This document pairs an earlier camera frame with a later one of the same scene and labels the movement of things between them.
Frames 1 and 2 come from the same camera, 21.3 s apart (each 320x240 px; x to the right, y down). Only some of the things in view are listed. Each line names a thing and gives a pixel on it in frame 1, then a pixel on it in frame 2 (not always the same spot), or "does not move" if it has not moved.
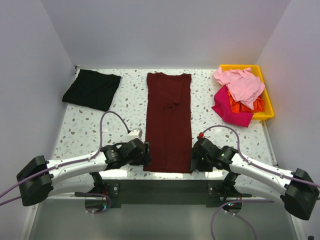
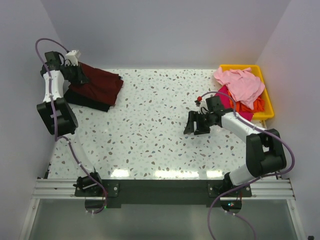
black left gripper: x=143 y=158 → x=80 y=77
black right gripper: x=195 y=161 → x=189 y=129
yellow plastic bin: x=268 y=111 does not move
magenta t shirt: x=222 y=106 does not move
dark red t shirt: x=168 y=122 → x=103 y=86
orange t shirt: x=237 y=106 does not move
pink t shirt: x=243 y=85 does not move
